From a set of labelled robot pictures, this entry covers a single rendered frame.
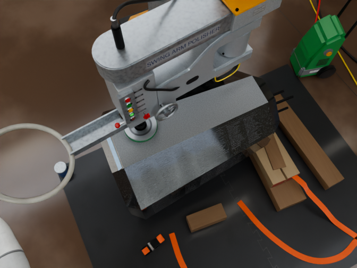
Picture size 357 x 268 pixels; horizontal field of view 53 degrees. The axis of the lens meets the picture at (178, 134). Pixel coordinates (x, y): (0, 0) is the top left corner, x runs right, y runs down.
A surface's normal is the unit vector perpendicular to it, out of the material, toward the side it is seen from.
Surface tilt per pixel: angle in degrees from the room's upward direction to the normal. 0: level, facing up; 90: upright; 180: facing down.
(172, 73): 4
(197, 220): 0
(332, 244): 0
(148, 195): 45
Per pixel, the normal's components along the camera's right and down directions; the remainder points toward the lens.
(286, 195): -0.01, -0.40
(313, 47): -0.94, 0.06
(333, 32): -0.55, -0.23
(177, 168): 0.30, 0.29
